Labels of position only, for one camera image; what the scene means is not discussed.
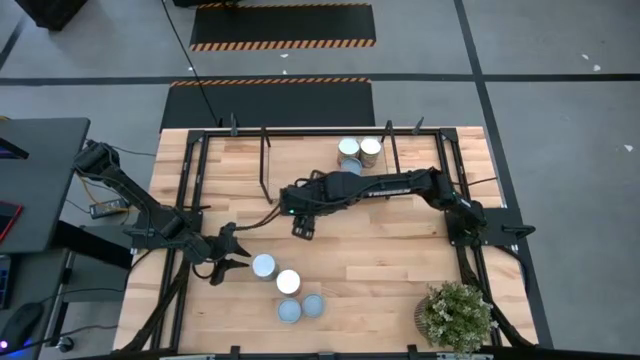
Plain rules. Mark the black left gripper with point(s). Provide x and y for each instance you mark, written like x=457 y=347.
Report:
x=205 y=250

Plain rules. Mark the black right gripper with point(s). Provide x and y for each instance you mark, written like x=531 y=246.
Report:
x=300 y=200

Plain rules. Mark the short tin can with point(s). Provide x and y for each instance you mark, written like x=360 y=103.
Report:
x=351 y=166
x=289 y=310

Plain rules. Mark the teal and pink cup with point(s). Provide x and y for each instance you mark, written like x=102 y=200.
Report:
x=313 y=305

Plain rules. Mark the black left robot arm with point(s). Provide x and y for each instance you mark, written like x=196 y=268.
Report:
x=150 y=210

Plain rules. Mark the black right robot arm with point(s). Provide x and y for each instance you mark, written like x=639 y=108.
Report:
x=390 y=187

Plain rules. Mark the wooden shelf black metal legs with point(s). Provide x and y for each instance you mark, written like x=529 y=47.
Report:
x=300 y=155

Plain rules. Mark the black mat hazard-striped edge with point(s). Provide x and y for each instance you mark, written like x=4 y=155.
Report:
x=282 y=22
x=270 y=105

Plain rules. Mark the black power adapter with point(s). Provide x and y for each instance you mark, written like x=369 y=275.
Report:
x=107 y=208

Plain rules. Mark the woven plant pot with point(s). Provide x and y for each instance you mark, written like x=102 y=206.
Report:
x=421 y=320

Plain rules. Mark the black caster wheel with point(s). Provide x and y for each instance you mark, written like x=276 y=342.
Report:
x=65 y=343

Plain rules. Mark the grey side table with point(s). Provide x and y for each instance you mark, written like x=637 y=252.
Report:
x=35 y=280

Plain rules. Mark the green artificial plant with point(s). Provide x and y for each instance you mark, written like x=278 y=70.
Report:
x=460 y=317

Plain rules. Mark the grey desk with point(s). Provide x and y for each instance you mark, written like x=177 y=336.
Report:
x=40 y=185

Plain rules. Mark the black computer mouse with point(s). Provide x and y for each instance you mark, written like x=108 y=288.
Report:
x=22 y=322

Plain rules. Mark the red-edged black phone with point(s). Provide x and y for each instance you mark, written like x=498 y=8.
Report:
x=7 y=220

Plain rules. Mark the dark keyboard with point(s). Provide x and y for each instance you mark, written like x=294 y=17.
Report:
x=4 y=282

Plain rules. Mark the dark laptop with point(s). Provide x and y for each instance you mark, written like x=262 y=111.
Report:
x=10 y=150

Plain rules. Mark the black box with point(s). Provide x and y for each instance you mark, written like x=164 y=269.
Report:
x=52 y=12

